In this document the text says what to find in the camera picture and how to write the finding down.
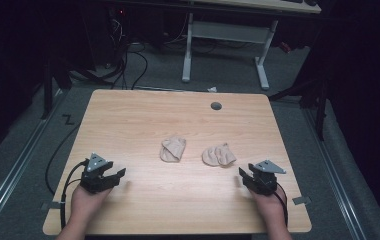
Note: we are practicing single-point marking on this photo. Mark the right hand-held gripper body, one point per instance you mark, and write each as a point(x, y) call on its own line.
point(263, 181)

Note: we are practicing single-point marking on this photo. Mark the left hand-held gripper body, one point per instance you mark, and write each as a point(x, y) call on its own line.
point(94, 178)

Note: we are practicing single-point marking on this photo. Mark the beige sock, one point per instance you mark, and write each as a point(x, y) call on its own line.
point(173, 150)
point(218, 155)

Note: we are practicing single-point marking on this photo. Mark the person's right hand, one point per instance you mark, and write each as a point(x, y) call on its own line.
point(269, 205)

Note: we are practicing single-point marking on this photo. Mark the person's left hand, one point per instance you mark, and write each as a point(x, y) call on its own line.
point(86, 203)

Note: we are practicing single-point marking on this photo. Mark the grey tape strip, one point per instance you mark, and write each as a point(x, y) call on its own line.
point(301, 200)
point(53, 205)

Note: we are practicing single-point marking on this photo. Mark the crumpled white paper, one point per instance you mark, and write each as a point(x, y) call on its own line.
point(212, 89)

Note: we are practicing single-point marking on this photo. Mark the black metal stand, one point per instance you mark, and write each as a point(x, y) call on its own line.
point(318, 100)
point(48, 90)

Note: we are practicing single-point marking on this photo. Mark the red object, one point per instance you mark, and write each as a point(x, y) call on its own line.
point(285, 47)

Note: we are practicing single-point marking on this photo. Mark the metal floor rail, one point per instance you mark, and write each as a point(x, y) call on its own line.
point(336, 180)
point(14, 166)

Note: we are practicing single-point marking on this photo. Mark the white desk with metal frame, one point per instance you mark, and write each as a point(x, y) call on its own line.
point(228, 31)

